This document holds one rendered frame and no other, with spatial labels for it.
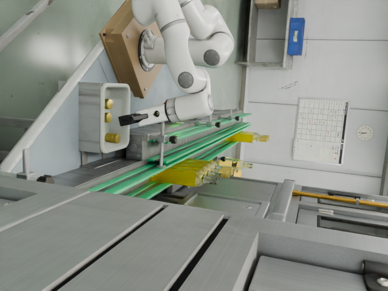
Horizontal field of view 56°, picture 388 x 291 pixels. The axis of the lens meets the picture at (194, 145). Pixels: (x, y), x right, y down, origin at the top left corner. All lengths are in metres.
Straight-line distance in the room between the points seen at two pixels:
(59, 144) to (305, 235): 0.93
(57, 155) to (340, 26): 6.49
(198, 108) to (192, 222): 0.76
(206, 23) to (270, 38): 6.03
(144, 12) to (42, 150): 0.50
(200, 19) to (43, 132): 0.61
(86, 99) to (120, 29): 0.27
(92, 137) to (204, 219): 0.89
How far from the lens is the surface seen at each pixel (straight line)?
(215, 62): 1.29
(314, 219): 1.58
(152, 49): 1.37
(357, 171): 7.34
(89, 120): 1.20
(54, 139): 1.14
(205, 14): 1.30
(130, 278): 0.25
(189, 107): 1.08
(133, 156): 1.35
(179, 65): 1.04
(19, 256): 0.28
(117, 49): 1.32
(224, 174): 1.45
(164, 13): 1.12
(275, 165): 7.35
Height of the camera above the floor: 1.47
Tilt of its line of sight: 18 degrees down
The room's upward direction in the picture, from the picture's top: 96 degrees clockwise
